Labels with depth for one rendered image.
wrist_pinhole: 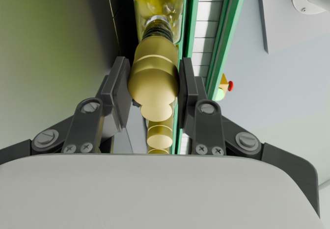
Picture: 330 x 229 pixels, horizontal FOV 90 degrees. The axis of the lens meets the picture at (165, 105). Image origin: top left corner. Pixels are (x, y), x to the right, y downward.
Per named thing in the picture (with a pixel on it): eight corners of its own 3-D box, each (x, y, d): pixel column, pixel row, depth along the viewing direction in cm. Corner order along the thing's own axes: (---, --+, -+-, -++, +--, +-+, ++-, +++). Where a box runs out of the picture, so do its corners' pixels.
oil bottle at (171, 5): (148, -29, 31) (128, -1, 16) (177, -29, 31) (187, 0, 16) (149, 5, 35) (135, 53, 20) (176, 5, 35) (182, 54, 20)
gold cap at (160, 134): (163, 127, 26) (163, 152, 23) (144, 118, 25) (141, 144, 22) (177, 114, 24) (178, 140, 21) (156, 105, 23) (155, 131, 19)
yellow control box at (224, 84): (205, 72, 62) (208, 84, 57) (225, 72, 62) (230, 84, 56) (202, 87, 67) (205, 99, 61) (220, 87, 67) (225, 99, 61)
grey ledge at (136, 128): (117, 55, 54) (108, 75, 46) (144, 55, 54) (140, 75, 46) (144, 175, 121) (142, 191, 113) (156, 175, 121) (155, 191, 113)
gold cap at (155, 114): (142, 73, 19) (137, 99, 16) (173, 73, 19) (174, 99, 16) (145, 96, 22) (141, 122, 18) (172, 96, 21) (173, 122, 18)
